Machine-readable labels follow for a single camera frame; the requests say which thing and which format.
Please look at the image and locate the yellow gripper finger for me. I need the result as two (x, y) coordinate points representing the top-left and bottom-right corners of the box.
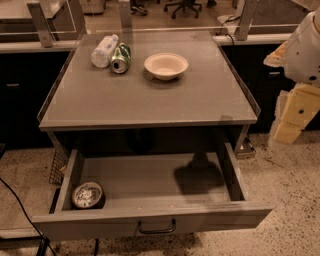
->
(263, 41), (287, 68)
(273, 83), (320, 144)

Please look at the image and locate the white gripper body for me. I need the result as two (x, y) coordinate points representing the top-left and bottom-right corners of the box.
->
(284, 7), (320, 85)

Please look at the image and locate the green soda can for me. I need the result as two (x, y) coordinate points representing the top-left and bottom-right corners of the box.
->
(110, 43), (131, 74)

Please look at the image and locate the open grey top drawer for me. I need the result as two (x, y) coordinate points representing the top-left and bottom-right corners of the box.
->
(32, 143), (273, 240)

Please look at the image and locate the round tin in drawer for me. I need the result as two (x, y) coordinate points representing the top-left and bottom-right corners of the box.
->
(71, 181), (106, 210)

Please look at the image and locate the black office chair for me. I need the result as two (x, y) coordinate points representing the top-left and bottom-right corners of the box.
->
(163, 0), (202, 19)

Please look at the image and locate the white bowl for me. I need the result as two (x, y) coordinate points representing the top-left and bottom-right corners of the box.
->
(144, 53), (189, 81)

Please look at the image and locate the white plastic bottle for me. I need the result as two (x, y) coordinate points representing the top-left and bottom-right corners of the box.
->
(91, 34), (119, 68)

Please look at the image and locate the grey cabinet table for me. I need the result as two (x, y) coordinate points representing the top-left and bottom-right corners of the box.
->
(37, 30), (262, 188)

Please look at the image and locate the dark counter with cabinets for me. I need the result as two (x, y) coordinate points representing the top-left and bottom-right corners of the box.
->
(0, 32), (294, 147)

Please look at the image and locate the black drawer handle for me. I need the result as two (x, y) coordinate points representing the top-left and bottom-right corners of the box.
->
(137, 219), (176, 235)

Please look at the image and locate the black cable on floor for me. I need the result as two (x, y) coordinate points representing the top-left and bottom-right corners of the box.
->
(0, 177), (58, 256)

